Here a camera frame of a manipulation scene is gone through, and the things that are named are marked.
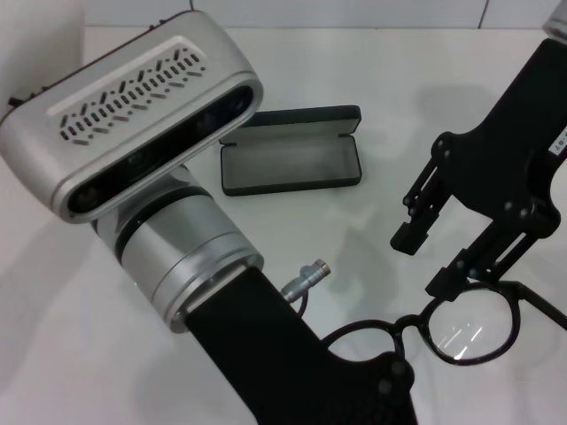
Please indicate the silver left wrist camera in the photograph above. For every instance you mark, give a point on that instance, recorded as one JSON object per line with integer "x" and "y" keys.
{"x": 133, "y": 97}

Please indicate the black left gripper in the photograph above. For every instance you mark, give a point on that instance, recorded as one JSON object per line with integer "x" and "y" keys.
{"x": 288, "y": 367}

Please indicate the black round-lens glasses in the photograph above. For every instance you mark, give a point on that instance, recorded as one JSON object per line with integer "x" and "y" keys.
{"x": 412, "y": 321}

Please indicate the black glasses case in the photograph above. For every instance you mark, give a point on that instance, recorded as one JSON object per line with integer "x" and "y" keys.
{"x": 288, "y": 168}

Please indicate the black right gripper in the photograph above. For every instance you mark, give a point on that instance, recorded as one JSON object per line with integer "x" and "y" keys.
{"x": 509, "y": 155}

